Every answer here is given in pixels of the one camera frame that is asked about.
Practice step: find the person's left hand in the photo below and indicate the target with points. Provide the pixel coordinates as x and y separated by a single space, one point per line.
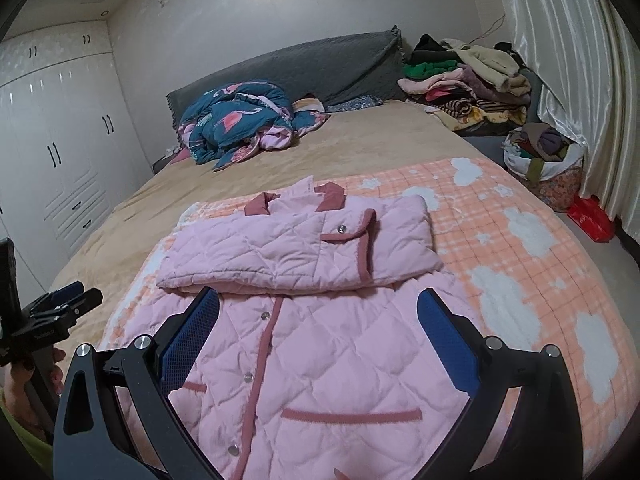
16 400

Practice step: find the bag of clothes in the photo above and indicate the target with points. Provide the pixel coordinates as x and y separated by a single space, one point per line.
546 162

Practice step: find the shiny cream curtain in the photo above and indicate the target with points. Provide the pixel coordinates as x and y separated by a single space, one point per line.
589 63

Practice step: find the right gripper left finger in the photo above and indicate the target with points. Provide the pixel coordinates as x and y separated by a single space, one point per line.
91 437

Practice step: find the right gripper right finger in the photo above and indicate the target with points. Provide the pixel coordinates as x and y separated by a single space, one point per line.
544 436

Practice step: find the blue flamingo quilt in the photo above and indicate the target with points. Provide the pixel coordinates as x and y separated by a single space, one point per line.
233 123

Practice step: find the pile of folded clothes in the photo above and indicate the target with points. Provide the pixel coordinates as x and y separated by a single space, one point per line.
473 90

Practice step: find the orange plaid cloud blanket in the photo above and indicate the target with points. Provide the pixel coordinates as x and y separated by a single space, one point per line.
524 274

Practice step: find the grey headboard cover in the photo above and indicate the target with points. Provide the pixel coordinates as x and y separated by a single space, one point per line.
334 70

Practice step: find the white wardrobe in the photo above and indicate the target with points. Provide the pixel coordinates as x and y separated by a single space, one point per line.
69 151

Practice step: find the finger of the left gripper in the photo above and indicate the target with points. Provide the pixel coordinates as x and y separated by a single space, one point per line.
70 313
58 298

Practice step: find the dark patterned pillow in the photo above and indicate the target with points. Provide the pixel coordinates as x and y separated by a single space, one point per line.
360 103

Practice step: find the red bag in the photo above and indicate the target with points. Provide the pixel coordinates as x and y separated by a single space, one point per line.
587 214

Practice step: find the pink quilted jacket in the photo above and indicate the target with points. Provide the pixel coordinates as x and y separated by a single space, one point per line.
317 367

